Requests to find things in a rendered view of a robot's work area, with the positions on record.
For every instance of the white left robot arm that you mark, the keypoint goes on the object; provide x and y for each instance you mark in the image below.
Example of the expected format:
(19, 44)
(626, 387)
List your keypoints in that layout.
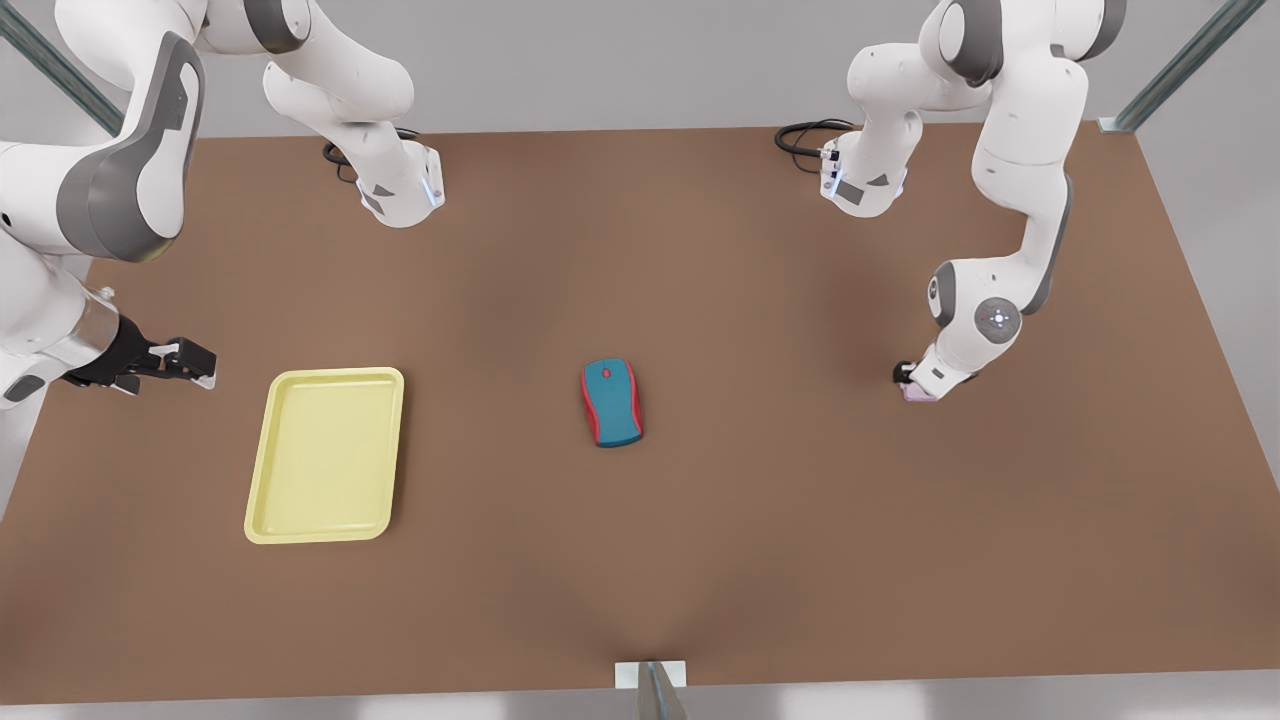
(1020, 170)

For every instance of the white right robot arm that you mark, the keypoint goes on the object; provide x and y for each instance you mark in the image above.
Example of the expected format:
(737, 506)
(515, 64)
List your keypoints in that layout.
(120, 190)

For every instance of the yellow rectangular tray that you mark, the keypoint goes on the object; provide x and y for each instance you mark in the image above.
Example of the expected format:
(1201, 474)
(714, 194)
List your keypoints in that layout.
(324, 456)

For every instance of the teal and red computer mouse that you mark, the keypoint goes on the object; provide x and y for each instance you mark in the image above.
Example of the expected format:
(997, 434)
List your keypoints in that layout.
(612, 404)

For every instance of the silver frame post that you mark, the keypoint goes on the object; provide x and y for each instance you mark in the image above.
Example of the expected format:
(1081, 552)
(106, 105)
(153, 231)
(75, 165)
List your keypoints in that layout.
(652, 685)
(1180, 65)
(60, 70)

